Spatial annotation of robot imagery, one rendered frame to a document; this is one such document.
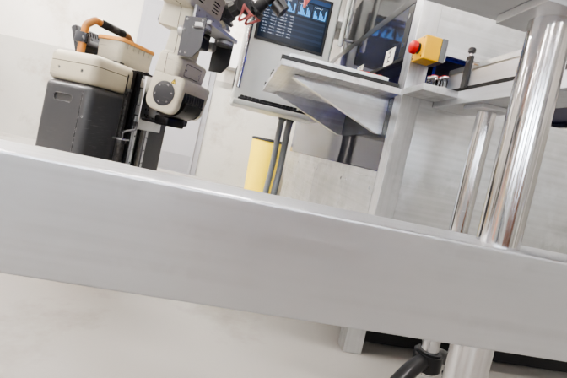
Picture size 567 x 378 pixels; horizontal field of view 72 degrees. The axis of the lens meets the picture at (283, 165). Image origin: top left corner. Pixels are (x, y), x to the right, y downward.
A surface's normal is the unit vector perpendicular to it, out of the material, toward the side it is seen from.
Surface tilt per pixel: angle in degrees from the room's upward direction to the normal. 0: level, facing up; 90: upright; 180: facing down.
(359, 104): 90
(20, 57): 90
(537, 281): 90
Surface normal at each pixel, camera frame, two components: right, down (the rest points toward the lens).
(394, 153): 0.13, 0.07
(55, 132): -0.31, -0.03
